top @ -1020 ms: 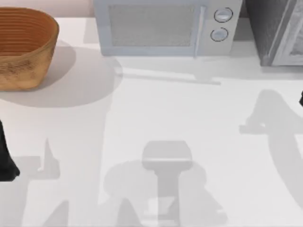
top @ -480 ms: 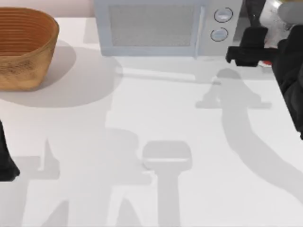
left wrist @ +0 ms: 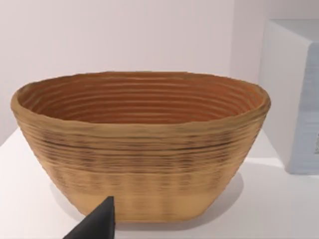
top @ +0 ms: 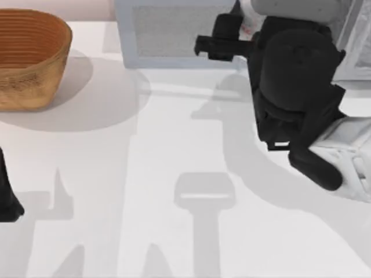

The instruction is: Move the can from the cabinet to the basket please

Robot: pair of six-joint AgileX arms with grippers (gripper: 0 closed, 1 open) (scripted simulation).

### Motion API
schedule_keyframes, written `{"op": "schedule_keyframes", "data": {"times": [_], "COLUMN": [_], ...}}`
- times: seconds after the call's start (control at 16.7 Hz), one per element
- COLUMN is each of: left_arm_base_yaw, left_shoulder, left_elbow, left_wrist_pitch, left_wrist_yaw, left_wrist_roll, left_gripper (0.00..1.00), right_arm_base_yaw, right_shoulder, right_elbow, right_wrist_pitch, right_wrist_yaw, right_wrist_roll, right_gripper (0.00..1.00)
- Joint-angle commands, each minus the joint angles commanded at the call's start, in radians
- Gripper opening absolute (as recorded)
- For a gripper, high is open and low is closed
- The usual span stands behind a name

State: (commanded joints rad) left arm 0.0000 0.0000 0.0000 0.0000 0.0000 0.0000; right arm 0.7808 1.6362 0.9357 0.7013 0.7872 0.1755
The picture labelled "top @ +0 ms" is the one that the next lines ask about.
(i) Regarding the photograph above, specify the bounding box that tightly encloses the brown woven basket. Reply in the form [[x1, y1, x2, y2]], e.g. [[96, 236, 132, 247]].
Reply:
[[0, 8, 73, 112]]

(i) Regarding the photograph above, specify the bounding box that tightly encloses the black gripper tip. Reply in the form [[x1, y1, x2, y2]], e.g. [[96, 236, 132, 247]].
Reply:
[[0, 147, 26, 224]]

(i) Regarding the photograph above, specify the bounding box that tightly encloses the white and red object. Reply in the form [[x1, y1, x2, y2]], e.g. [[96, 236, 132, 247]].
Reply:
[[239, 5, 266, 42]]

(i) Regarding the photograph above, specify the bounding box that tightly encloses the pale grey rounded box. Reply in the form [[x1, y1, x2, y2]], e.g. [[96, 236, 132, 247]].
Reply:
[[249, 0, 331, 23]]

